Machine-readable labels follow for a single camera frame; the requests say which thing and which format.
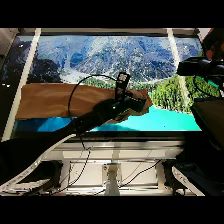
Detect heap of clothes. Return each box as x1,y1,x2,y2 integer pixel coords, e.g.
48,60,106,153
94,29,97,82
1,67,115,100
201,28,224,62

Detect silver frame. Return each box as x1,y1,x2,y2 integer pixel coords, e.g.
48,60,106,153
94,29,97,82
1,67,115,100
0,28,205,196

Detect black cable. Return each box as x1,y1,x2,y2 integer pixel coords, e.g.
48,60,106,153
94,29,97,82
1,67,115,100
119,159,164,190
49,73,121,196

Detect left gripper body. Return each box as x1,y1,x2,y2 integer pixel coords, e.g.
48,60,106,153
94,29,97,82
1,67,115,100
112,96,147,116

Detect brown trousers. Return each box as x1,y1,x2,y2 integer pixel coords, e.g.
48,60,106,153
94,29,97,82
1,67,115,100
15,82,154,125

